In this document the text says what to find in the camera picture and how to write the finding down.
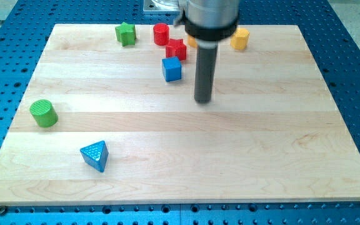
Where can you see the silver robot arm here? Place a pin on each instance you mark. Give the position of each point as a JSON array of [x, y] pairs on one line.
[[209, 21]]

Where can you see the blue cube block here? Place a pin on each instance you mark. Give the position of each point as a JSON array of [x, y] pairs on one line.
[[171, 69]]

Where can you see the blue triangle block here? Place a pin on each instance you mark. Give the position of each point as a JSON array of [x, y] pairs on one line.
[[96, 155]]

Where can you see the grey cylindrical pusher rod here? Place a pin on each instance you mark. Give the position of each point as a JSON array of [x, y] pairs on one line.
[[205, 68]]

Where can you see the red star block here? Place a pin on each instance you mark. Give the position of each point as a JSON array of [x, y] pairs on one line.
[[176, 47]]

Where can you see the yellow block behind rod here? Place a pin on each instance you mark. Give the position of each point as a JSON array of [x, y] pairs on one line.
[[191, 41]]

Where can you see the red cylinder block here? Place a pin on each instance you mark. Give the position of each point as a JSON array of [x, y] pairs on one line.
[[161, 34]]

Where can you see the yellow hexagon block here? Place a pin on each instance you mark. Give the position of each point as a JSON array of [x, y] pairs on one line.
[[239, 39]]

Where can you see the green star block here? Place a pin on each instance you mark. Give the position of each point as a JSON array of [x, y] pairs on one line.
[[126, 34]]

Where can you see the light wooden board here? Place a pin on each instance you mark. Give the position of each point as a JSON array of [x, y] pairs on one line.
[[271, 133]]

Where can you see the green cylinder block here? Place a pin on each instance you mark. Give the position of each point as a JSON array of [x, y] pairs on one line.
[[43, 113]]

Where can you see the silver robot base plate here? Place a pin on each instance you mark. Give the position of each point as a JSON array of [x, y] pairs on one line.
[[160, 6]]

